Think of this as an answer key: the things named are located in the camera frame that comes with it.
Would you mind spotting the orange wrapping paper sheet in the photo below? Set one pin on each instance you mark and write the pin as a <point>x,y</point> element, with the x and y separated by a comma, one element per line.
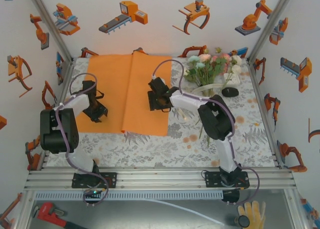
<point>140,71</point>

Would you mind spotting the peach blossom flower stem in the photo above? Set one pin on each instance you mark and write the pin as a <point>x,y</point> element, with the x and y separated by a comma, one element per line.
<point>205,57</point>

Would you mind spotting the cream bud flower stem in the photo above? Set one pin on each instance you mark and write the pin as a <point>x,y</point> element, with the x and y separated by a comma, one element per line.
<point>236,69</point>

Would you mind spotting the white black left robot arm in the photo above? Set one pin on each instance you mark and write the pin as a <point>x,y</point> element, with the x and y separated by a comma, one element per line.
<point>58,129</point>

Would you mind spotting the floral printed tablecloth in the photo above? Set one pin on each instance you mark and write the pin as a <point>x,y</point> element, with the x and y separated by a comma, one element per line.
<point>150,151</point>

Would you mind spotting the black oval object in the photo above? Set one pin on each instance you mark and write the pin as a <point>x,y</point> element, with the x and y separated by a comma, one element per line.
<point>230,92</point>

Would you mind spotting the small white square clock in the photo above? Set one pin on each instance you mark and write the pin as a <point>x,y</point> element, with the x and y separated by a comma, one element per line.
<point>235,80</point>

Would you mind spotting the circuit board with green light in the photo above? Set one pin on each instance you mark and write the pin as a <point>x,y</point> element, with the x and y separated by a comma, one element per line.
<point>93,192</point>

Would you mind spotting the red pipe wrench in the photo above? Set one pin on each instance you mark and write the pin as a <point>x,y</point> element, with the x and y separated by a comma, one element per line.
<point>46,211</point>

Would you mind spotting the black controller box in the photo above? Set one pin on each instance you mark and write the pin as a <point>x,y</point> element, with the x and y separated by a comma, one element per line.
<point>231,196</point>

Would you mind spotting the grey metal shelf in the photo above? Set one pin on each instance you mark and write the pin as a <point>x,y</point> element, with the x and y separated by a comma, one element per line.
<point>150,219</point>

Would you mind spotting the black round knob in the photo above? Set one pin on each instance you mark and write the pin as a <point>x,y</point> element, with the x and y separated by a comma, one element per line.
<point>243,221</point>

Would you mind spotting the yellow work glove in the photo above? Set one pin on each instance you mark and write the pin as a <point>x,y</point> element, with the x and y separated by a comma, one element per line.
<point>255,214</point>

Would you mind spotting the aluminium side rail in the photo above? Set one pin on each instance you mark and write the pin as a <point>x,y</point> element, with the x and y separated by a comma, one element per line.
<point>64,90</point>
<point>264,114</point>

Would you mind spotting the aluminium frame cross rails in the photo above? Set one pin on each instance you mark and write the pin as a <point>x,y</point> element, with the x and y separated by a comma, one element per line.
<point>162,180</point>

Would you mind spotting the aluminium frame post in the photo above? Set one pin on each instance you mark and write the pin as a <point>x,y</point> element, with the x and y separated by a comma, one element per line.
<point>51,26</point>
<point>269,26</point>

